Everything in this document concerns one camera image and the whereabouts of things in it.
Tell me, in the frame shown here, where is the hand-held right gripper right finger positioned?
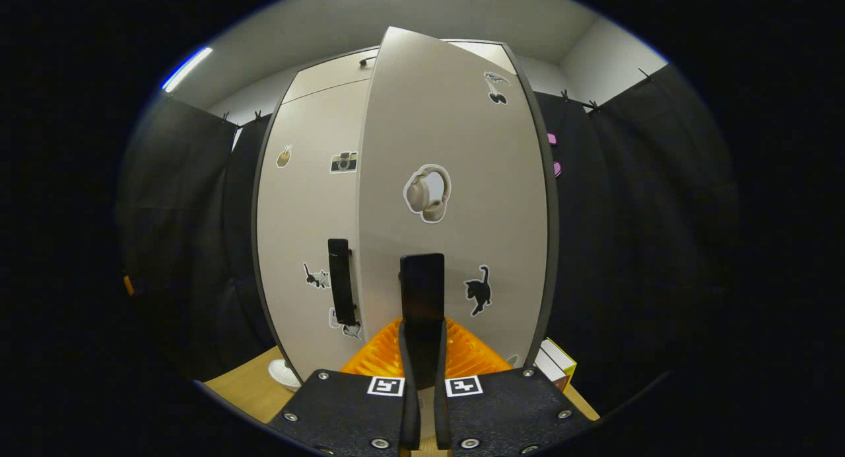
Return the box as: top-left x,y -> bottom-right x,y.
432,317 -> 592,457

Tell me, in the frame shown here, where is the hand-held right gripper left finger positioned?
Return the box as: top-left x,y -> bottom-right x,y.
267,317 -> 423,457

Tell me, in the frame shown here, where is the beige cabinet door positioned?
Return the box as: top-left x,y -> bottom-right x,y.
356,26 -> 549,378
256,79 -> 370,382

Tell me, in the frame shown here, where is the beige double-door shoe cabinet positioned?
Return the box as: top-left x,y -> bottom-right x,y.
251,38 -> 562,385

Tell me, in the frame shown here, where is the white and orange box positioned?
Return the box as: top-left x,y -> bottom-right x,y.
532,348 -> 570,392

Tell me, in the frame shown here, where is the white round disc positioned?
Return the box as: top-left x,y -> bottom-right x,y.
267,359 -> 304,392

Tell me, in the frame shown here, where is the brown cardboard box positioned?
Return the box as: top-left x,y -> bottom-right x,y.
541,338 -> 578,386

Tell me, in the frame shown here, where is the long ceiling light strip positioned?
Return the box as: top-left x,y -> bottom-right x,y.
162,46 -> 213,94

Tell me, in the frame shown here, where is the black backdrop cloth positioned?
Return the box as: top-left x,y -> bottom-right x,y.
116,64 -> 743,411

